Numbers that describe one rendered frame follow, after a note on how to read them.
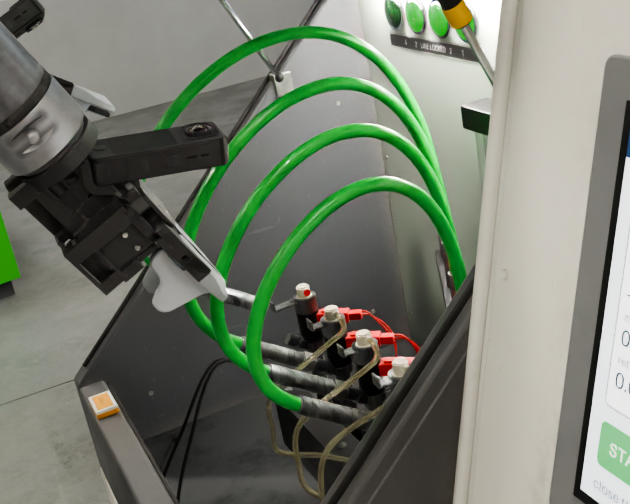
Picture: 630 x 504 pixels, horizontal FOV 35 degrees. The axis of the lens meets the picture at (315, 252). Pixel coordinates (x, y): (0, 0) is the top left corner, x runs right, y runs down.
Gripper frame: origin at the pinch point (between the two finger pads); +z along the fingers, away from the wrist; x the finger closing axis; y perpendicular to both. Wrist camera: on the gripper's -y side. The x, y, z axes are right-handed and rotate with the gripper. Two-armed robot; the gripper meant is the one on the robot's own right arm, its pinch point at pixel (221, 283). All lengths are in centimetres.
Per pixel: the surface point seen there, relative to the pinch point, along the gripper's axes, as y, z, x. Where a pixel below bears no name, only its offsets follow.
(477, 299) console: -16.1, 9.2, 13.4
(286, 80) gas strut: -21, 15, -54
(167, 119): -5.5, -5.6, -22.9
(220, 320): 3.0, 5.8, -4.3
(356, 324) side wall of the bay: -6, 54, -49
